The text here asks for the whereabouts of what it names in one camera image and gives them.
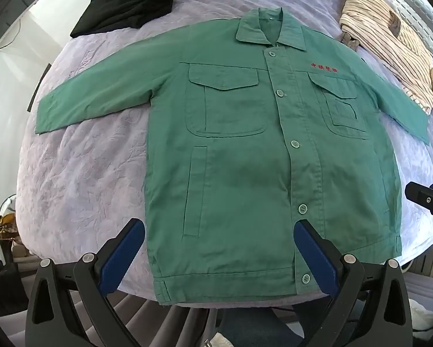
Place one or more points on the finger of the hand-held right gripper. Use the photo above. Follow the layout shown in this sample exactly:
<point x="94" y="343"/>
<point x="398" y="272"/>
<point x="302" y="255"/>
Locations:
<point x="424" y="197"/>

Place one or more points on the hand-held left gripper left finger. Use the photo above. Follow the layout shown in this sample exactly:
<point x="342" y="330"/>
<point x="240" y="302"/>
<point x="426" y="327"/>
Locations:
<point x="124" y="256"/>

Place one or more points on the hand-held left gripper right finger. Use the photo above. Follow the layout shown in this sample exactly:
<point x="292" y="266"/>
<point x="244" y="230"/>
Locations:
<point x="315" y="260"/>

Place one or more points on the green work jacket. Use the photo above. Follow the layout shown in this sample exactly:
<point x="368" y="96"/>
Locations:
<point x="238" y="151"/>

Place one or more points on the lavender quilted bedspread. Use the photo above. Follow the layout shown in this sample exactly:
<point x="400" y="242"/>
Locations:
<point x="93" y="159"/>

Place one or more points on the golden bottle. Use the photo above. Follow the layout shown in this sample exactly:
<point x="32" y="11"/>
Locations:
<point x="7" y="217"/>

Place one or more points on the black bag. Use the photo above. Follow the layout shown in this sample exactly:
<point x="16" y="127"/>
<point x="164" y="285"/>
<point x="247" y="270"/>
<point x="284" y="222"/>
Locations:
<point x="3" y="282"/>

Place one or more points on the cream striped shirt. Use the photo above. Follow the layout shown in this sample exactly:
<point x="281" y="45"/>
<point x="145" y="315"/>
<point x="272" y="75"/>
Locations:
<point x="390" y="36"/>

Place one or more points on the black folded garment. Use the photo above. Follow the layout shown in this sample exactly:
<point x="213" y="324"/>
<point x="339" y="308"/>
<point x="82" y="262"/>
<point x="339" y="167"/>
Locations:
<point x="126" y="0"/>

